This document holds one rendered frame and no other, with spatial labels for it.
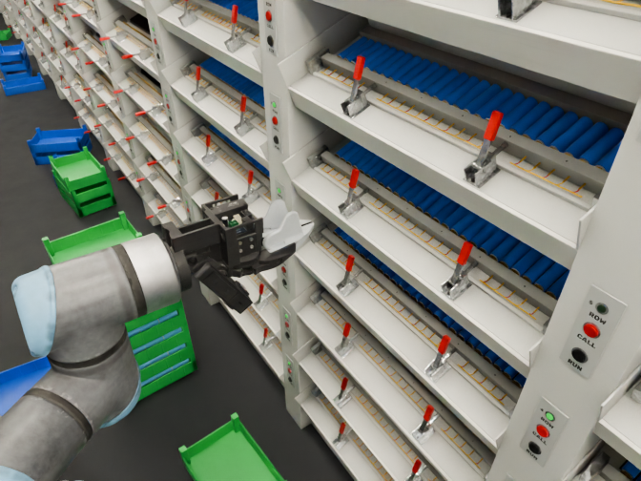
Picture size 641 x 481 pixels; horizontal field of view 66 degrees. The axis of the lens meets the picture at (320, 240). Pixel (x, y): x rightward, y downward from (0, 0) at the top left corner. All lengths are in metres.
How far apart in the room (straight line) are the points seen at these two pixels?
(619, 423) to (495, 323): 0.19
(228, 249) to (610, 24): 0.46
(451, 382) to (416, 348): 0.09
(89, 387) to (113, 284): 0.13
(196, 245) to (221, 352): 1.37
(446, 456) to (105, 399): 0.68
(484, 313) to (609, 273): 0.23
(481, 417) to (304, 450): 0.89
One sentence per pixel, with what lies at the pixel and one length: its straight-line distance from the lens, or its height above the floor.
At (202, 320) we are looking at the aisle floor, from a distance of 2.10.
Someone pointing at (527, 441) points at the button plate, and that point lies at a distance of 0.83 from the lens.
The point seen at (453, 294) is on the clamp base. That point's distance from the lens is 0.78.
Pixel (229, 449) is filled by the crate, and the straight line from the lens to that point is 1.73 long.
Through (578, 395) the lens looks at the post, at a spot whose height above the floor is 0.96.
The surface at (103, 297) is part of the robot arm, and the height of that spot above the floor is 1.11.
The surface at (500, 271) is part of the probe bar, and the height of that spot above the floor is 1.00.
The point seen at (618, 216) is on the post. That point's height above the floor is 1.20.
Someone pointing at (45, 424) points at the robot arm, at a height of 1.01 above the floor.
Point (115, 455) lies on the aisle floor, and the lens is 1.81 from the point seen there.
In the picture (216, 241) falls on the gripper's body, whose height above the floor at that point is 1.11.
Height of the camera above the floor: 1.48
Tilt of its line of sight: 37 degrees down
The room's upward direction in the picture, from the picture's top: straight up
